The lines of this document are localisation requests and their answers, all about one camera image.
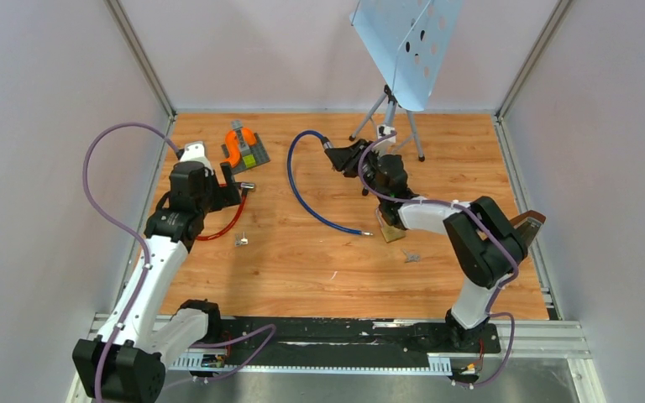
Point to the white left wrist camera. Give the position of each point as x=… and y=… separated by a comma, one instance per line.
x=195, y=151

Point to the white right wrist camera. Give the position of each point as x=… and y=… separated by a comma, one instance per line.
x=387, y=137

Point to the brass padlock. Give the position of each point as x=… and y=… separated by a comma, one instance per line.
x=390, y=233

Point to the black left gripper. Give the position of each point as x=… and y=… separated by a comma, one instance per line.
x=225, y=196

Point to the small silver keys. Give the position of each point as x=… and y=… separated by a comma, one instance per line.
x=410, y=257
x=241, y=240

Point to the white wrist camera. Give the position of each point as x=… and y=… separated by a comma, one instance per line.
x=387, y=137
x=195, y=151

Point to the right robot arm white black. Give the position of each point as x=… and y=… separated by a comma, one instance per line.
x=488, y=245

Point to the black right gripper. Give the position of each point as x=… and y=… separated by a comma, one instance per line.
x=346, y=159

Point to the orange grey toy block build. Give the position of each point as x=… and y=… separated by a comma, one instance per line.
x=243, y=149

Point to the light blue music stand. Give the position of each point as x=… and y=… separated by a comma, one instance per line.
x=407, y=40

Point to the white slotted cable duct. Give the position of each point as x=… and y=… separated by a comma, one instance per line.
x=436, y=365

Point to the brown wooden metronome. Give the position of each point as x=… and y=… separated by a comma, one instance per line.
x=528, y=225

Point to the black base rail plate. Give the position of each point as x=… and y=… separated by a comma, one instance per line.
x=325, y=341

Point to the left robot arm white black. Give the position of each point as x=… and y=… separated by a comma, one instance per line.
x=128, y=359

